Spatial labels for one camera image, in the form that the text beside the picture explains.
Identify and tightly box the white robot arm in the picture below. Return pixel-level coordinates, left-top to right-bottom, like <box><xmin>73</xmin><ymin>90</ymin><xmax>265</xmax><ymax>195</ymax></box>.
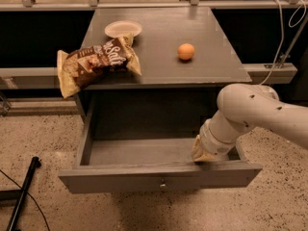
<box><xmin>192</xmin><ymin>84</ymin><xmax>308</xmax><ymax>162</ymax></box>

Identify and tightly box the white cable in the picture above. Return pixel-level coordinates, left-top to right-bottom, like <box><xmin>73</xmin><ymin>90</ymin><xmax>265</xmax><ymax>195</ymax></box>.
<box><xmin>258</xmin><ymin>0</ymin><xmax>308</xmax><ymax>86</ymax></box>

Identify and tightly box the metal railing frame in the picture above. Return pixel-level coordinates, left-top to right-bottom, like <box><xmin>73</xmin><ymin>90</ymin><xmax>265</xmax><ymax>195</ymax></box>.
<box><xmin>1</xmin><ymin>0</ymin><xmax>307</xmax><ymax>112</ymax></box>

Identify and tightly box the black stand leg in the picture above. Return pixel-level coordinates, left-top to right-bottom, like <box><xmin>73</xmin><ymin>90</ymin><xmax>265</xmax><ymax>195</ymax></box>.
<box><xmin>1</xmin><ymin>157</ymin><xmax>41</xmax><ymax>231</ymax></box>

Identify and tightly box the brown chip bag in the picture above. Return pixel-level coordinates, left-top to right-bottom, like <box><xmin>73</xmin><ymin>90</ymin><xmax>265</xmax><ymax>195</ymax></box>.
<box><xmin>57</xmin><ymin>33</ymin><xmax>141</xmax><ymax>98</ymax></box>

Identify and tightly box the orange fruit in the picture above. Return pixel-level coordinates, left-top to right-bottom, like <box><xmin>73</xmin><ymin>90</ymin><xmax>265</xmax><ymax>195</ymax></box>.
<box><xmin>177</xmin><ymin>43</ymin><xmax>195</xmax><ymax>61</ymax></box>

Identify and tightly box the grey drawer cabinet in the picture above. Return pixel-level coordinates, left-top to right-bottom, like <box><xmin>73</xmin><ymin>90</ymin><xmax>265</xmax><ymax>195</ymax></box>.
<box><xmin>83</xmin><ymin>7</ymin><xmax>250</xmax><ymax>127</ymax></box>

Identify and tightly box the grey top drawer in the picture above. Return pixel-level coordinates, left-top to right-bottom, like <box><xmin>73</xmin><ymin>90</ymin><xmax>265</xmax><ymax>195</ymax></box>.
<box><xmin>58</xmin><ymin>94</ymin><xmax>264</xmax><ymax>195</ymax></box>

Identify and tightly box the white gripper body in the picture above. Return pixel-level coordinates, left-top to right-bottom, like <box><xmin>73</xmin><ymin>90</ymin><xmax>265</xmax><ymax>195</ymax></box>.
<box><xmin>199</xmin><ymin>120</ymin><xmax>235</xmax><ymax>161</ymax></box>

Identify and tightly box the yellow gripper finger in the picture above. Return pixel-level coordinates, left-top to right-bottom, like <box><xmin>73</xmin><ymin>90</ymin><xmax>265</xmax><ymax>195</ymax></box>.
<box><xmin>192</xmin><ymin>136</ymin><xmax>203</xmax><ymax>160</ymax></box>
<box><xmin>192</xmin><ymin>152</ymin><xmax>218</xmax><ymax>162</ymax></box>

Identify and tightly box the black floor cable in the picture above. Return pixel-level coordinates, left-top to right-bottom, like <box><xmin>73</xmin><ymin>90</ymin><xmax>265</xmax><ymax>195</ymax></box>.
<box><xmin>0</xmin><ymin>168</ymin><xmax>52</xmax><ymax>231</ymax></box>

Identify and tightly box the white paper plate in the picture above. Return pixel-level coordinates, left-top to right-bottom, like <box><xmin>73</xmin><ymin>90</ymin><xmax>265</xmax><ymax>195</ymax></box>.
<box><xmin>104</xmin><ymin>20</ymin><xmax>142</xmax><ymax>38</ymax></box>

